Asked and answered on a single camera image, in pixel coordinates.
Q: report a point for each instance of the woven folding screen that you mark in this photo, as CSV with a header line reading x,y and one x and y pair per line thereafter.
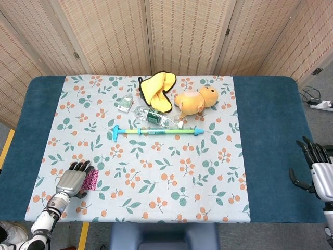
x,y
182,34

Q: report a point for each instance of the blue chair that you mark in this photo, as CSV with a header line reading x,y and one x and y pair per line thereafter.
x,y
164,237

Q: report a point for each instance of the small green white box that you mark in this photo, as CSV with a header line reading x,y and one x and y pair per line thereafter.
x,y
125,104

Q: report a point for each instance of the teal table cover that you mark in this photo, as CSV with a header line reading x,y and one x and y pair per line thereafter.
x,y
273,156

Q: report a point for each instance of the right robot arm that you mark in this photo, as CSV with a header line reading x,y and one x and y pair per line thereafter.
x,y
329,224

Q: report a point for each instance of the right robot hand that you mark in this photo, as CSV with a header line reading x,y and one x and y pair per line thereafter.
x,y
323,179

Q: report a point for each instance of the yellow cloth with black trim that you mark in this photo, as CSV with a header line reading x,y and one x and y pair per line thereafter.
x,y
157,91

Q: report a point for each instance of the blue and green water squirter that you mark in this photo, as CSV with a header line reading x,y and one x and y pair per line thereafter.
x,y
161,132

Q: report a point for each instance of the white shoe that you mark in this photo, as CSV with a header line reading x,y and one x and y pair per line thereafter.
x,y
11,231

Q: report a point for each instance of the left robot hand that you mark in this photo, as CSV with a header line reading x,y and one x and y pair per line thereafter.
x,y
71,182

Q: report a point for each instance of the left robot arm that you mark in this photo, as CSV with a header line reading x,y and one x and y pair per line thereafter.
x,y
53,208

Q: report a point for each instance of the clear bottle with green label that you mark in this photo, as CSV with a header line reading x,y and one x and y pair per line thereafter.
x,y
153,117

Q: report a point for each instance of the orange plush toy animal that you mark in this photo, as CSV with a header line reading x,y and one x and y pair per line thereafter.
x,y
191,101

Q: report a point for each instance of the white power strip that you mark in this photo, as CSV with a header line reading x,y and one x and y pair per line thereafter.
x,y
322,105

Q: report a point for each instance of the floral print tablecloth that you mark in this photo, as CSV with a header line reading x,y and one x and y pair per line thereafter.
x,y
156,169

